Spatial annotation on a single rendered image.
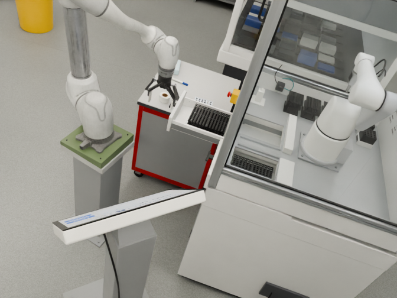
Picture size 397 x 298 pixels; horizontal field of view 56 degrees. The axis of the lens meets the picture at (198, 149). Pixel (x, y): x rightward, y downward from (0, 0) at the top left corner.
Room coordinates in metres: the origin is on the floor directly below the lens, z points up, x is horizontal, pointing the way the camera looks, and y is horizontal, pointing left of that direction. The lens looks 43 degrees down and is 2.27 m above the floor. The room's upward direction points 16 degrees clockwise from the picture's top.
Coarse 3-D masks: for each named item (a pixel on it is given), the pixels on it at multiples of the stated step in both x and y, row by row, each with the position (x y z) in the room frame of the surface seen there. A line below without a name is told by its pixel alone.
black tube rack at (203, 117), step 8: (200, 112) 1.76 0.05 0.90; (208, 112) 1.78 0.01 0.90; (216, 112) 1.80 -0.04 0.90; (192, 120) 1.67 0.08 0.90; (200, 120) 1.69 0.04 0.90; (208, 120) 1.71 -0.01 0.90; (216, 120) 1.73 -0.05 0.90; (224, 120) 1.76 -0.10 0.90; (200, 128) 1.65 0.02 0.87; (208, 128) 1.67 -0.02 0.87; (216, 128) 1.66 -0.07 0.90; (224, 128) 1.68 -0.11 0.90
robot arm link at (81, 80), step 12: (60, 0) 1.49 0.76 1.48; (72, 12) 1.51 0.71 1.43; (84, 12) 1.55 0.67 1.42; (72, 24) 1.51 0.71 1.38; (84, 24) 1.55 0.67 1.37; (72, 36) 1.51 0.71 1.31; (84, 36) 1.54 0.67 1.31; (72, 48) 1.51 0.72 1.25; (84, 48) 1.53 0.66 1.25; (72, 60) 1.51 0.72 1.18; (84, 60) 1.53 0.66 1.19; (72, 72) 1.52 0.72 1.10; (84, 72) 1.53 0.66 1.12; (72, 84) 1.49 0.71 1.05; (84, 84) 1.50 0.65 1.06; (96, 84) 1.56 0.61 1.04; (72, 96) 1.48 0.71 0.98
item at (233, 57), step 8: (240, 0) 2.54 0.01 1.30; (240, 8) 2.54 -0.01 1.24; (232, 16) 2.54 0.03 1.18; (232, 24) 2.54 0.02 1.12; (232, 32) 2.54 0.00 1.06; (224, 40) 2.55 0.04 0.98; (224, 48) 2.54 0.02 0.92; (232, 48) 2.54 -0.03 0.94; (240, 48) 2.55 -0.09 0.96; (224, 56) 2.54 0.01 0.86; (232, 56) 2.53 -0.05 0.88; (240, 56) 2.54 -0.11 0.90; (248, 56) 2.53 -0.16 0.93; (232, 64) 2.53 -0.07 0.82; (240, 64) 2.53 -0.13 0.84; (248, 64) 2.52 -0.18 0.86; (224, 72) 2.56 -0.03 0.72; (232, 72) 2.55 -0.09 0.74; (240, 72) 2.55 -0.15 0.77; (240, 80) 2.55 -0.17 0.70; (240, 88) 2.54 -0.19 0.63; (232, 112) 2.54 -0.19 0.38
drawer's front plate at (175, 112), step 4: (184, 92) 1.87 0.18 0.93; (180, 96) 1.81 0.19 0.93; (184, 96) 1.86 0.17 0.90; (180, 100) 1.78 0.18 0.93; (176, 104) 1.73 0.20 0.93; (180, 104) 1.78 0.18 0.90; (176, 108) 1.69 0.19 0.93; (180, 108) 1.81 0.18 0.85; (172, 112) 1.65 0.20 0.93; (176, 112) 1.70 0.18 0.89; (172, 116) 1.61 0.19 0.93; (176, 116) 1.73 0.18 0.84; (168, 120) 1.61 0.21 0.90; (172, 120) 1.63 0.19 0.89; (168, 124) 1.61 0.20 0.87; (168, 128) 1.61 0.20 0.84
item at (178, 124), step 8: (184, 104) 1.86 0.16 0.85; (192, 104) 1.86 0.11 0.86; (200, 104) 1.86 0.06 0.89; (184, 112) 1.79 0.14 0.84; (224, 112) 1.84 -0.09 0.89; (176, 120) 1.70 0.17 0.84; (184, 120) 1.72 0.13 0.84; (176, 128) 1.62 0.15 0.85; (184, 128) 1.62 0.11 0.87; (192, 128) 1.61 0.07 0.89; (200, 136) 1.61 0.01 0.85; (208, 136) 1.60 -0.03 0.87; (216, 136) 1.60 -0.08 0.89
